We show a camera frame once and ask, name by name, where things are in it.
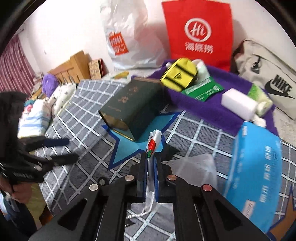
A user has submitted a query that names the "clear plastic bag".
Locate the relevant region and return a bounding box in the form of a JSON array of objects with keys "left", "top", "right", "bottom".
[{"left": 163, "top": 154, "right": 217, "bottom": 189}]

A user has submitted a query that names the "white sponge block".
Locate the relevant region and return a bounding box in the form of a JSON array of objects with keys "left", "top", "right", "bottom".
[{"left": 221, "top": 88, "right": 258, "bottom": 121}]

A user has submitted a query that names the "green wet wipe packet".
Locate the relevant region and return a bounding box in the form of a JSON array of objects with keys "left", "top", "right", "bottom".
[{"left": 182, "top": 77, "right": 224, "bottom": 102}]

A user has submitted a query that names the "person's left hand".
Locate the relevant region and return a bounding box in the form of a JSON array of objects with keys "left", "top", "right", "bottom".
[{"left": 1, "top": 176, "right": 32, "bottom": 204}]

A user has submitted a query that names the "striped folded blanket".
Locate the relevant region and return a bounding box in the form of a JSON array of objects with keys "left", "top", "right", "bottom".
[{"left": 18, "top": 98, "right": 52, "bottom": 138}]

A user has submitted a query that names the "white dotted pillow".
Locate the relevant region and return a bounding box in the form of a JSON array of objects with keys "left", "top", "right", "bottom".
[{"left": 46, "top": 83, "right": 77, "bottom": 118}]

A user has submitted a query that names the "blue tissue box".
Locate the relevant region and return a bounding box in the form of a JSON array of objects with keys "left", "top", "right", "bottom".
[{"left": 223, "top": 122, "right": 282, "bottom": 233}]

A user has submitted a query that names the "grey checked tablecloth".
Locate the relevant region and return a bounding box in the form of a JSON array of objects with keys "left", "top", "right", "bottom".
[{"left": 36, "top": 80, "right": 295, "bottom": 240}]

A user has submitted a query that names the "purple plush toy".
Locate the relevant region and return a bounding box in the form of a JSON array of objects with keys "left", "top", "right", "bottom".
[{"left": 42, "top": 74, "right": 59, "bottom": 97}]

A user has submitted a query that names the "blue felt star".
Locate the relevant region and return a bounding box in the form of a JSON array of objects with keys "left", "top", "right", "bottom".
[{"left": 102, "top": 112, "right": 180, "bottom": 170}]

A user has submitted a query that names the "red striped curtain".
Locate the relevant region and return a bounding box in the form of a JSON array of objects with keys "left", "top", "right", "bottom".
[{"left": 0, "top": 36, "right": 34, "bottom": 96}]

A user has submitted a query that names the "orange felt star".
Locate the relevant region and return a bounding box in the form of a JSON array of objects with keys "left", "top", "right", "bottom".
[{"left": 267, "top": 187, "right": 295, "bottom": 240}]

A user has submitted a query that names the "wooden headboard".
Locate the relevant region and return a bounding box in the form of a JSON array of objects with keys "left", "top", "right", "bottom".
[{"left": 48, "top": 51, "right": 91, "bottom": 85}]

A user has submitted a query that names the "brown patterned book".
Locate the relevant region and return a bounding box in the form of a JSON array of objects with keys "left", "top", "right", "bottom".
[{"left": 88, "top": 58, "right": 108, "bottom": 80}]

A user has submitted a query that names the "purple fleece towel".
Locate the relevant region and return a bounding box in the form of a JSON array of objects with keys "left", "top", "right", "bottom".
[{"left": 130, "top": 59, "right": 280, "bottom": 137}]

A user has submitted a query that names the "crumpled white tissue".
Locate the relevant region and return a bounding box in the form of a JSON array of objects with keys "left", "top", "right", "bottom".
[{"left": 251, "top": 114, "right": 266, "bottom": 128}]

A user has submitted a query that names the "dark green tea tin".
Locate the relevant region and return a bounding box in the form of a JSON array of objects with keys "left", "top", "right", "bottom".
[{"left": 99, "top": 77, "right": 165, "bottom": 141}]

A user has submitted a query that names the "green tissue pack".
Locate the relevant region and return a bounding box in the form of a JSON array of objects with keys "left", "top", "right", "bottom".
[{"left": 247, "top": 84, "right": 273, "bottom": 118}]

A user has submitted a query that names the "yellow Adidas pouch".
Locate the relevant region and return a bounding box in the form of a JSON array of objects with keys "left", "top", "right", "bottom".
[{"left": 160, "top": 58, "right": 198, "bottom": 92}]

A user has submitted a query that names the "white Miniso plastic bag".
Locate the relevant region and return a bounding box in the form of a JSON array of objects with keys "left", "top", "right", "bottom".
[{"left": 100, "top": 1, "right": 167, "bottom": 70}]

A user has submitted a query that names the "grey Nike waist bag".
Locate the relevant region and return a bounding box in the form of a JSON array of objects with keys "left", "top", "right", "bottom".
[{"left": 233, "top": 39, "right": 295, "bottom": 120}]

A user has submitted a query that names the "red Haidilao paper bag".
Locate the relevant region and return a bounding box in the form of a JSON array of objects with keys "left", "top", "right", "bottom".
[{"left": 162, "top": 1, "right": 233, "bottom": 71}]

